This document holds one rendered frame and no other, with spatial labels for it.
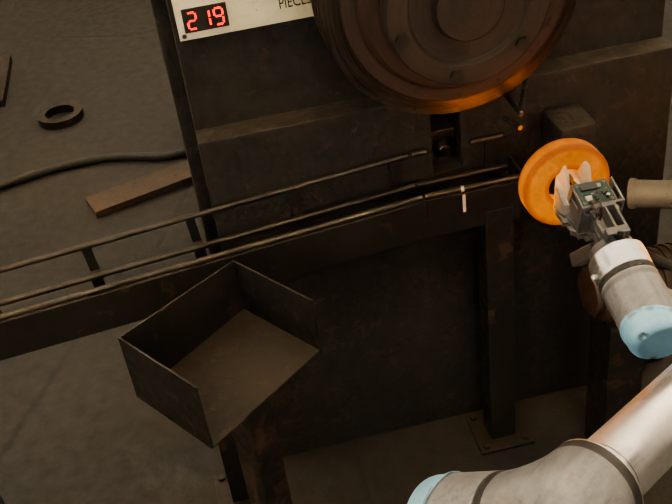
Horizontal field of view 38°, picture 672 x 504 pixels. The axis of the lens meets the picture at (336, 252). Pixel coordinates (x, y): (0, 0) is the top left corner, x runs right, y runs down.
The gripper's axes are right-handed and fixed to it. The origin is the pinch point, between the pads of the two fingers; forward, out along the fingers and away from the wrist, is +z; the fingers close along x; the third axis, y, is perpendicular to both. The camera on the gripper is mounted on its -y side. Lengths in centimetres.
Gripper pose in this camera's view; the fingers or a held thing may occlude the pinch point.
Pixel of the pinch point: (564, 172)
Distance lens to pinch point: 168.5
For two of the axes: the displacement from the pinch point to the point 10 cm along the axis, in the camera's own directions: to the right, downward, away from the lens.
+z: -2.3, -7.6, 6.1
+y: -0.4, -6.2, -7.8
